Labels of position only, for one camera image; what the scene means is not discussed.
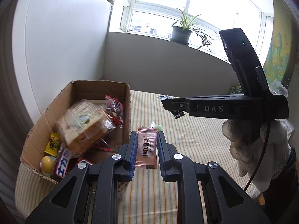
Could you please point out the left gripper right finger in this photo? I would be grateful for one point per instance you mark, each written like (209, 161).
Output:
(205, 192)

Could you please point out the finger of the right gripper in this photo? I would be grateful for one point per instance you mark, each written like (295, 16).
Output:
(176, 104)

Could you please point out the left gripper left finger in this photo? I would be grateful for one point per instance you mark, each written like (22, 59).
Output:
(89, 192)

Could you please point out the black candy wrapper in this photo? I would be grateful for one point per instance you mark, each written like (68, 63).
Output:
(168, 104)

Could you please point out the yellow candy packet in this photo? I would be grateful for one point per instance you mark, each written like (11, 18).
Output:
(53, 145)

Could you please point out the pink candy packet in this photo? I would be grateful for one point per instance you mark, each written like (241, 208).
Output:
(146, 149)

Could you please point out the red white snack packet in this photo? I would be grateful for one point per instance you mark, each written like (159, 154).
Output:
(115, 110)

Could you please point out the sliced bread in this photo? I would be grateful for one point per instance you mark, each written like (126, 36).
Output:
(82, 125)

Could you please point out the white gloved right hand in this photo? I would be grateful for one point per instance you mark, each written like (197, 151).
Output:
(247, 144)

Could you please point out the green box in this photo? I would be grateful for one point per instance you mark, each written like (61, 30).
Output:
(235, 90)

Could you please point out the light green round candy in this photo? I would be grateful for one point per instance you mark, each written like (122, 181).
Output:
(158, 127)

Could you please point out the snickers bar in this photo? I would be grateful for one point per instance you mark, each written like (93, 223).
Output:
(61, 165)

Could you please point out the yellow round candy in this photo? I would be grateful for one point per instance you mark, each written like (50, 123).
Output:
(47, 164)

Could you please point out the striped tablecloth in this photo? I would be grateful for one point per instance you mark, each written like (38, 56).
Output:
(147, 198)

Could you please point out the potted plant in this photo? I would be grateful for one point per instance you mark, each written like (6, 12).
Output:
(184, 27)

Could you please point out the cardboard box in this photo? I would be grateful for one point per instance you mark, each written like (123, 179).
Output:
(94, 91)

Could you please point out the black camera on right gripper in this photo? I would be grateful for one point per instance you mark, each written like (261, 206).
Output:
(245, 63)

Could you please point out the wall map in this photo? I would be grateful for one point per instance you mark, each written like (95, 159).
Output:
(280, 46)

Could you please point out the window frame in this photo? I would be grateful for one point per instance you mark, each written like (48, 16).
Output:
(155, 18)

